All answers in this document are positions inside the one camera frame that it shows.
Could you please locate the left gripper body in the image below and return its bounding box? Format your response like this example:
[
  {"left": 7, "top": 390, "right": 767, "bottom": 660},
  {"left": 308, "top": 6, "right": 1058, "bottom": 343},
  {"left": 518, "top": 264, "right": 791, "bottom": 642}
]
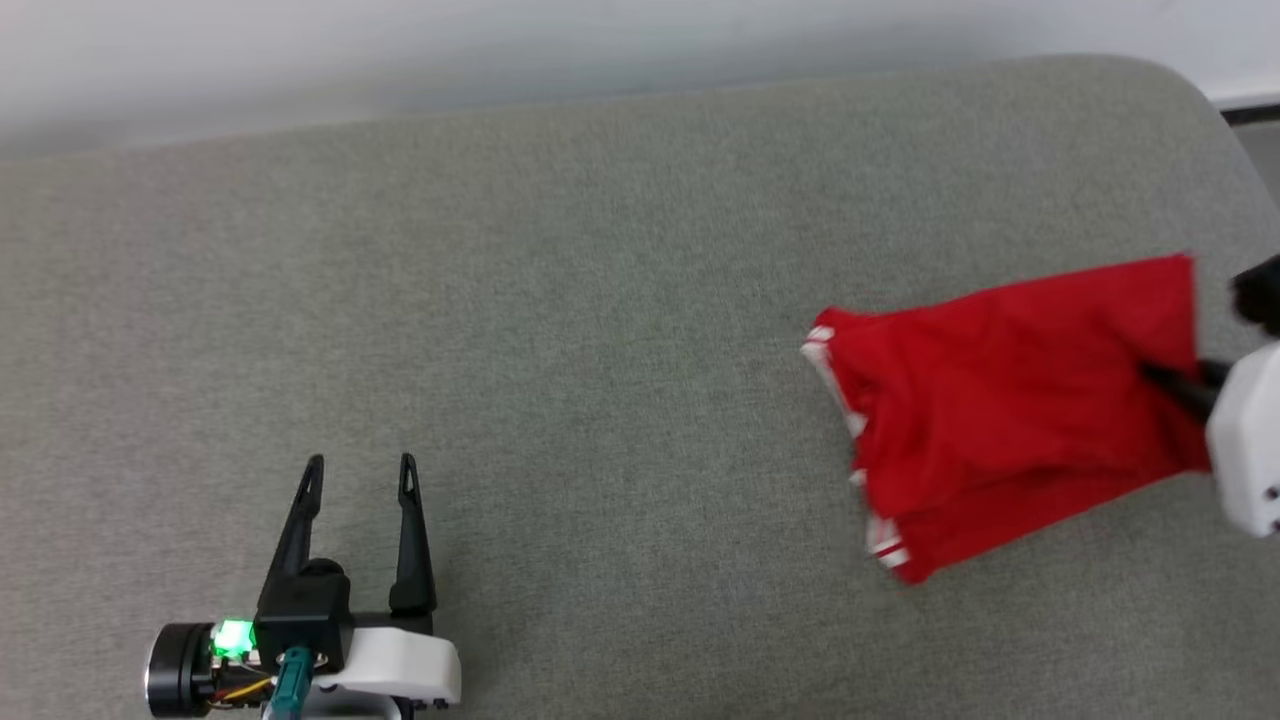
[{"left": 145, "top": 576, "right": 463, "bottom": 717}]

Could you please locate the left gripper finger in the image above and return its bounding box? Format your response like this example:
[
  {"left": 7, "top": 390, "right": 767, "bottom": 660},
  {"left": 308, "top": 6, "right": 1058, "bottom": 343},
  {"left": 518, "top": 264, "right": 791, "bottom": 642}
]
[
  {"left": 388, "top": 453, "right": 438, "bottom": 616},
  {"left": 262, "top": 455, "right": 348, "bottom": 599}
]

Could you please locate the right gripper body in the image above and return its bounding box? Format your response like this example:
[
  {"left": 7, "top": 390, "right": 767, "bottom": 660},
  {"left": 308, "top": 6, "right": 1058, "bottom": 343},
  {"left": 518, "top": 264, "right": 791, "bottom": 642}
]
[{"left": 1205, "top": 340, "right": 1280, "bottom": 539}]

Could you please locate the red and white jersey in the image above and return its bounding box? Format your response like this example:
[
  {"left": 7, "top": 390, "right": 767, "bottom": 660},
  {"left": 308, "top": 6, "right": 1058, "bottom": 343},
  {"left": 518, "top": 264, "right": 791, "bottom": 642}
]
[{"left": 800, "top": 253, "right": 1216, "bottom": 586}]

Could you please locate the grey fabric sofa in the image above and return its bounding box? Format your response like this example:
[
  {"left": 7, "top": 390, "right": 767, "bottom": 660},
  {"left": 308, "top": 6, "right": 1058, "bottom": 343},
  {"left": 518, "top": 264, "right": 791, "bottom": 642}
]
[{"left": 0, "top": 55, "right": 1280, "bottom": 720}]

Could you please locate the teal plug cable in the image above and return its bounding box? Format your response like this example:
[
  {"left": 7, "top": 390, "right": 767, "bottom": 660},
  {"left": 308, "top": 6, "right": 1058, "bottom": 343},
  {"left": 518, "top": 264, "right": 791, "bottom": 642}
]
[{"left": 262, "top": 647, "right": 314, "bottom": 720}]

